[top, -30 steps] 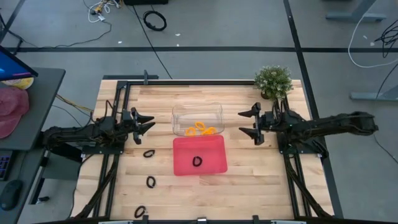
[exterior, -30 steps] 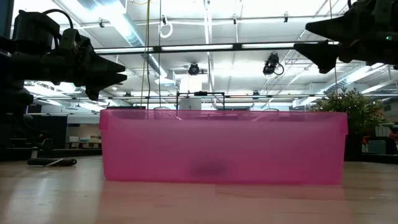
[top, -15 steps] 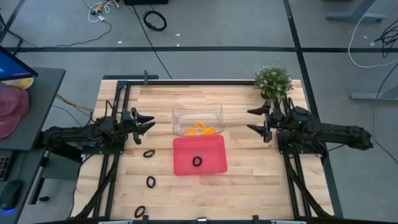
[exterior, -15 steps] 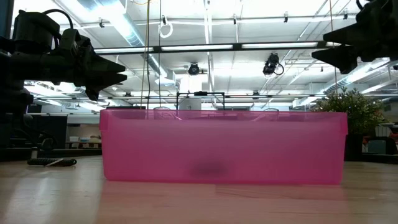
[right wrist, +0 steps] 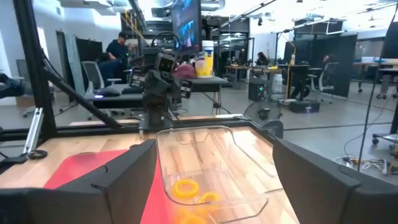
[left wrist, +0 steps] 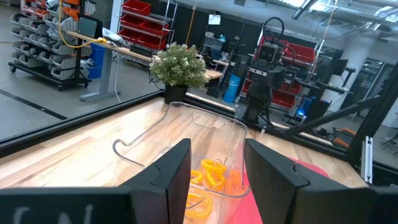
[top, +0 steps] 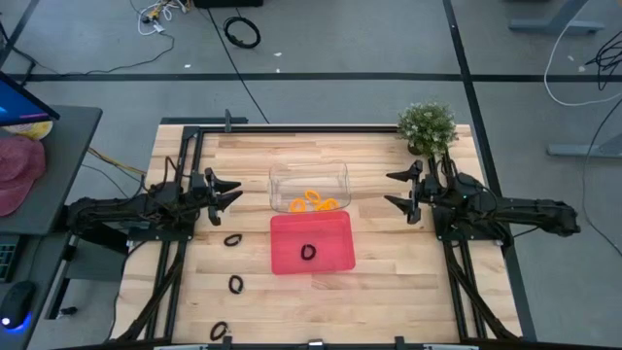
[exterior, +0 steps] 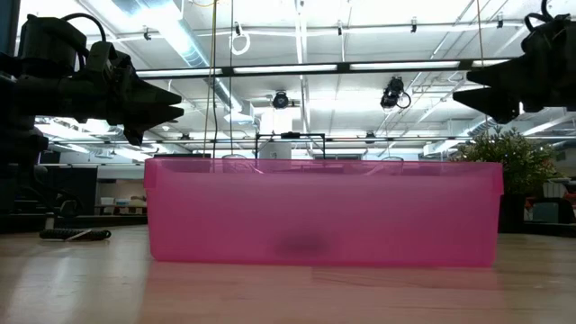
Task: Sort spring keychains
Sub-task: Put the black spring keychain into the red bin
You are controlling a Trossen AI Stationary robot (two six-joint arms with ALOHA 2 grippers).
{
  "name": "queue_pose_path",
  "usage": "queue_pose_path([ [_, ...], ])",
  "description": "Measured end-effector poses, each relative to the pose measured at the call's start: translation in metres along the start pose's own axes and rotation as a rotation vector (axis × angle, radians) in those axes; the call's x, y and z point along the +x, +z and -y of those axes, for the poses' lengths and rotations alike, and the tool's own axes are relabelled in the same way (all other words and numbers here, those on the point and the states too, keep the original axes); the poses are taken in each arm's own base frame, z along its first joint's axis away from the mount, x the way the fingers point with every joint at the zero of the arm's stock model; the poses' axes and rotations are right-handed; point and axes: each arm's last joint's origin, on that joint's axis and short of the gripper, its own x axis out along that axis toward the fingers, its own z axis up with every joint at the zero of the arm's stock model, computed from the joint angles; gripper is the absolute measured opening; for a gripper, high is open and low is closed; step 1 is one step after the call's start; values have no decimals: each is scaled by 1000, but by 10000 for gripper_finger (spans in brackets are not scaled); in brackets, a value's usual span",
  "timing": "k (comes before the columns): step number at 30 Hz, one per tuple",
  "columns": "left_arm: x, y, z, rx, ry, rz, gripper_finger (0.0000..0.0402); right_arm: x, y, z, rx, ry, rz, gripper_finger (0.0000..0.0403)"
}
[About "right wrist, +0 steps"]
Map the grey office chair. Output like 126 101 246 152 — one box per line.
81 60 123 95

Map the black aluminium table frame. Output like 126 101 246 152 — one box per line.
0 0 284 166

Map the person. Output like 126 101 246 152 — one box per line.
98 30 134 87
254 51 271 67

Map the dark grey desk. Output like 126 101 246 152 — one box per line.
178 76 230 116

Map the black partition panel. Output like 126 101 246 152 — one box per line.
310 34 359 98

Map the black spring keychain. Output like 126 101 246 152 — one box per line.
27 149 49 161

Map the black computer tower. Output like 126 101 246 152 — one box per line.
248 82 269 102

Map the black computer monitor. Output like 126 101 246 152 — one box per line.
172 0 203 57

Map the black power box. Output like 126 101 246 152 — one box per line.
288 99 322 114

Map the black office chair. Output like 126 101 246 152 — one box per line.
307 61 341 104

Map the orange spring keychain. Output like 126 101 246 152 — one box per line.
172 179 200 200
200 191 221 205

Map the silver frame bracket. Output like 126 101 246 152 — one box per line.
22 107 45 155

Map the low dark side desk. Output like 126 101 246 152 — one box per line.
83 83 147 110

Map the clear plastic bin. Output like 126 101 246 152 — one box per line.
156 125 285 224

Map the black computer mouse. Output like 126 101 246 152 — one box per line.
95 88 122 98

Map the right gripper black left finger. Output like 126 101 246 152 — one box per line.
0 139 158 224

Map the white and yellow cable bundle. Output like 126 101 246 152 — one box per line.
333 154 398 176

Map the far wooden desk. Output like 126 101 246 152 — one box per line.
225 63 282 91

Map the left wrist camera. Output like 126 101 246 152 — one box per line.
154 52 176 75

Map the yellow wipes canister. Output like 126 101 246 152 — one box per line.
195 40 215 79

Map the black keyboard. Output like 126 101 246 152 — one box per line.
121 86 145 95

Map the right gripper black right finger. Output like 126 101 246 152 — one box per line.
272 138 398 224

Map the thin black hanging cable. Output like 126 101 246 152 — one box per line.
356 0 398 172

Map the red plastic tray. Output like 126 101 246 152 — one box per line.
43 149 175 224

